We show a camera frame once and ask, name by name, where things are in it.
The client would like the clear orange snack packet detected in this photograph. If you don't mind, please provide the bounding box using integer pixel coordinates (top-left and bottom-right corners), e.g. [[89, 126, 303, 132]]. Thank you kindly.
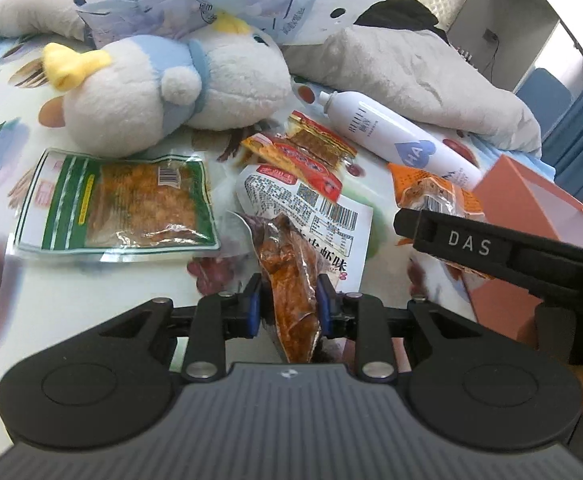
[[389, 164, 487, 223]]

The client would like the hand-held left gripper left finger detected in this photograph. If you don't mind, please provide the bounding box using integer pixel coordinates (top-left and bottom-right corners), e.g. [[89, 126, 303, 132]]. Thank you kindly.
[[98, 274, 262, 382]]

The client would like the white wardrobe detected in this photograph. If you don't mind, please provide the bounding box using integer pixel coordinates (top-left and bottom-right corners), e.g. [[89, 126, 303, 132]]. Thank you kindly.
[[446, 0, 583, 93]]

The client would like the brown jerky snack packet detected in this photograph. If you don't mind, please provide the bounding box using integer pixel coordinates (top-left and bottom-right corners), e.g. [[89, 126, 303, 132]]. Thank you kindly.
[[287, 112, 358, 171]]

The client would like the light blue plastic bag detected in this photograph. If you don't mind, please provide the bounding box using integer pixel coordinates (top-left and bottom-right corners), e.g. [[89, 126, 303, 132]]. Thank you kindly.
[[74, 0, 387, 48]]

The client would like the black power cable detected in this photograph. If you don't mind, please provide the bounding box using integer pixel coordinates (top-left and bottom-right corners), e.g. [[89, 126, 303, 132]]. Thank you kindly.
[[486, 40, 501, 83]]

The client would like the white printed snack packet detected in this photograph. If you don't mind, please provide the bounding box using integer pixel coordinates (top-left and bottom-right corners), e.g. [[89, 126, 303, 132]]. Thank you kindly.
[[236, 165, 375, 293]]

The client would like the blue chair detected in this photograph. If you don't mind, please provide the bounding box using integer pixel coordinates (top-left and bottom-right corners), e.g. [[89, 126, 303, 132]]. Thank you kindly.
[[515, 67, 573, 111]]

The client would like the pink cardboard box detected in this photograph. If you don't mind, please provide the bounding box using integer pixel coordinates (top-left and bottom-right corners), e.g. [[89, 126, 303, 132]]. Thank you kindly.
[[464, 155, 583, 351]]

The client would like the white blue plush penguin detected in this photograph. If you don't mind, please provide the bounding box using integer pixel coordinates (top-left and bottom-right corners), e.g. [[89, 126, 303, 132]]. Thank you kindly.
[[41, 12, 292, 158]]

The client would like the clear brown meat snack packet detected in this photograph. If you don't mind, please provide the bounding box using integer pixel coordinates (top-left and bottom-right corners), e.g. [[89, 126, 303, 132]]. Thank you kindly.
[[231, 211, 325, 363]]

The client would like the white spray bottle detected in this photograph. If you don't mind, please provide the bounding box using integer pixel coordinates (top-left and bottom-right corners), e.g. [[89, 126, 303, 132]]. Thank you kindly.
[[319, 91, 482, 191]]

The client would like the grey blanket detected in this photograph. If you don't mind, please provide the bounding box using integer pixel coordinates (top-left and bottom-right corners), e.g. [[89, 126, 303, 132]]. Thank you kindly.
[[0, 0, 542, 153]]

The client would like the orange striped snack packet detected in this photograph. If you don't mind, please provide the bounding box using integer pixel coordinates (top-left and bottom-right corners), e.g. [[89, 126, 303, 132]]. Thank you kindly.
[[241, 132, 345, 198]]

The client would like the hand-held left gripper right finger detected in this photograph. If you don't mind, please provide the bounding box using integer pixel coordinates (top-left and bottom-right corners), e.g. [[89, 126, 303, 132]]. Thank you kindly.
[[316, 275, 485, 382]]

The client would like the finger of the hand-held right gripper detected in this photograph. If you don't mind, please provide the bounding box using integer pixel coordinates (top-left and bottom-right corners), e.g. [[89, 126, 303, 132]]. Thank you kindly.
[[394, 207, 583, 306]]

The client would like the blue curtain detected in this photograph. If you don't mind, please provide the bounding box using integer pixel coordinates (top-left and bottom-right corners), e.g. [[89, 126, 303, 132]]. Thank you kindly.
[[541, 80, 583, 201]]

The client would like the green bordered snack packet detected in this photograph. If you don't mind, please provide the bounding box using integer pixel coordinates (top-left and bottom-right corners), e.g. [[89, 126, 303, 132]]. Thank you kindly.
[[14, 149, 220, 261]]

